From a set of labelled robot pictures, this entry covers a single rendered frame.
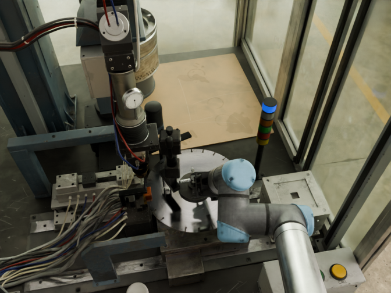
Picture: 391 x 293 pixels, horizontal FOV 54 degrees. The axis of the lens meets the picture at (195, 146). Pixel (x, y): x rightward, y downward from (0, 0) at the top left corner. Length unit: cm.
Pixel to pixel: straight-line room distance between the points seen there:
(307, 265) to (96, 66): 62
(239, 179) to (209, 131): 84
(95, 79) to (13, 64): 57
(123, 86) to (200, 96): 100
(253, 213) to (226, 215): 6
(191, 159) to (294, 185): 37
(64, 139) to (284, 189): 76
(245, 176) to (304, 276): 26
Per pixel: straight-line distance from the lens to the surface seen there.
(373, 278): 234
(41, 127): 167
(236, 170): 88
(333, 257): 128
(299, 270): 78
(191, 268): 127
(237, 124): 173
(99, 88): 97
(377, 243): 118
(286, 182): 138
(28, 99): 157
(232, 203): 89
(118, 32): 81
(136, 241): 113
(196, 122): 173
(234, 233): 89
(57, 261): 136
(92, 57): 91
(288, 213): 90
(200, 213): 121
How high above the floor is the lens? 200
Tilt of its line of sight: 50 degrees down
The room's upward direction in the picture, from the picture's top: straight up
